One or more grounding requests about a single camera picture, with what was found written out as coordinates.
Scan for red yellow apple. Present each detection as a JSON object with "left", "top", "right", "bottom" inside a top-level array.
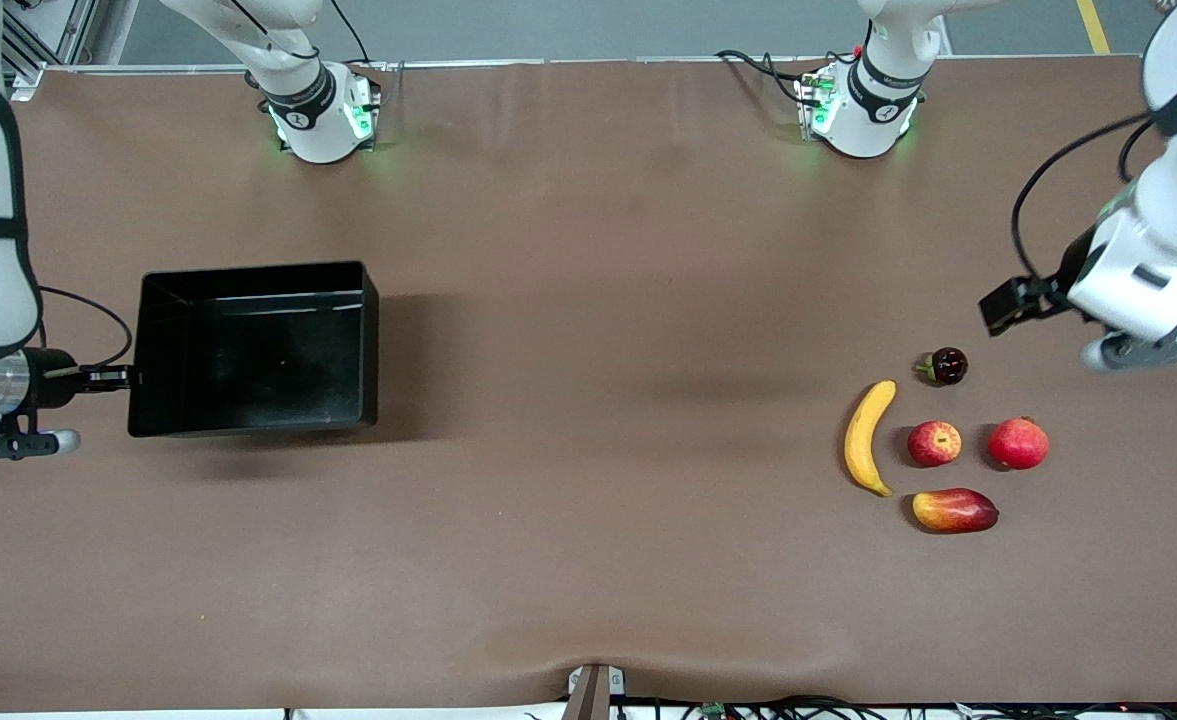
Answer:
[{"left": 907, "top": 420, "right": 963, "bottom": 468}]

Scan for black plastic box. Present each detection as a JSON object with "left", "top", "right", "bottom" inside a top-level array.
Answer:
[{"left": 127, "top": 261, "right": 380, "bottom": 439}]

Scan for yellow banana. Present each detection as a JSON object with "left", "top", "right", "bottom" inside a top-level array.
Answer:
[{"left": 844, "top": 379, "right": 897, "bottom": 498}]

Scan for dark purple mangosteen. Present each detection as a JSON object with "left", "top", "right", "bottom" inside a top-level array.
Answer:
[{"left": 914, "top": 346, "right": 969, "bottom": 388}]

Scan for large red apple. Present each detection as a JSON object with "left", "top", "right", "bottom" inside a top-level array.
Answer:
[{"left": 987, "top": 416, "right": 1050, "bottom": 471}]

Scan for red yellow mango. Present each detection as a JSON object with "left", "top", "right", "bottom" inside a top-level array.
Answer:
[{"left": 911, "top": 487, "right": 1000, "bottom": 535}]

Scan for brown table mat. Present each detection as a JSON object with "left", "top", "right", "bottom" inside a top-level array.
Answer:
[{"left": 0, "top": 55, "right": 1177, "bottom": 716}]

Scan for aluminium frame profile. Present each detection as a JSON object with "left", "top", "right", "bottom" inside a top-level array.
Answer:
[{"left": 0, "top": 0, "right": 99, "bottom": 101}]

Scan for black left arm base cables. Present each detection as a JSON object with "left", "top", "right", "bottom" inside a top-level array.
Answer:
[{"left": 716, "top": 48, "right": 821, "bottom": 106}]

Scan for black right arm base cable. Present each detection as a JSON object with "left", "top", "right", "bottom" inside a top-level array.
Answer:
[{"left": 328, "top": 0, "right": 405, "bottom": 111}]

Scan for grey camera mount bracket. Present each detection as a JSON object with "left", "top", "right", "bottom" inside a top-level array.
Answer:
[{"left": 563, "top": 663, "right": 629, "bottom": 720}]

